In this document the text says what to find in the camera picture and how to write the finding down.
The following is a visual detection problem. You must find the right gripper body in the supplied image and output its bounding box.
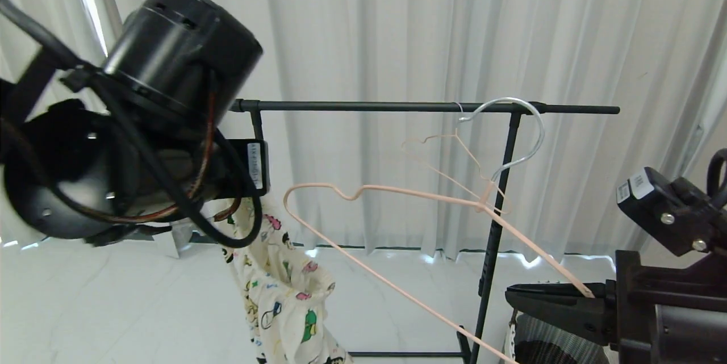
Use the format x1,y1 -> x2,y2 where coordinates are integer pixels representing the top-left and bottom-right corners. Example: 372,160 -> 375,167
605,250 -> 727,364

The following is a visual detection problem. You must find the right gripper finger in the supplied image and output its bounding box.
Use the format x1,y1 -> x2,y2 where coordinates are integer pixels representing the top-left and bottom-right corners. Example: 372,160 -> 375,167
505,282 -> 608,300
505,294 -> 609,346

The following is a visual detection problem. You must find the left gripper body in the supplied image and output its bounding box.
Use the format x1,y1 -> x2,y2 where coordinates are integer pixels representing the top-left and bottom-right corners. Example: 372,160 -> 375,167
219,138 -> 270,199

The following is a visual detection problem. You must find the pink clothes hanger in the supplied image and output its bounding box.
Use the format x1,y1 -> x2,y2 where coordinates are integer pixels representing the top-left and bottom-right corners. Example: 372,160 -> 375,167
283,97 -> 596,364
400,102 -> 512,217

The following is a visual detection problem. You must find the cream printed garment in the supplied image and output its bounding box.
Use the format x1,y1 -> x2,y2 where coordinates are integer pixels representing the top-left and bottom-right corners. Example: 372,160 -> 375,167
219,196 -> 353,364

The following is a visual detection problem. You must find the white laundry basket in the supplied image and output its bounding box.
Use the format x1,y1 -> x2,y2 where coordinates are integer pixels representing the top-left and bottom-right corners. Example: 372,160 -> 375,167
504,310 -> 617,364

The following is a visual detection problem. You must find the black clothes rack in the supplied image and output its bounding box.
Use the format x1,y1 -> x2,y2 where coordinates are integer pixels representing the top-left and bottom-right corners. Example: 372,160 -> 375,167
230,99 -> 621,364

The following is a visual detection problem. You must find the white curtain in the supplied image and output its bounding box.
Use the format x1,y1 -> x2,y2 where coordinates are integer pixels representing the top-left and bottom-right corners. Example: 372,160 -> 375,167
0,0 -> 727,265

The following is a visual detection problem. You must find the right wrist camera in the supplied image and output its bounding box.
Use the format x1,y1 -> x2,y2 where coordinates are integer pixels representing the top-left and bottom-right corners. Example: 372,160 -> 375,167
616,166 -> 727,257

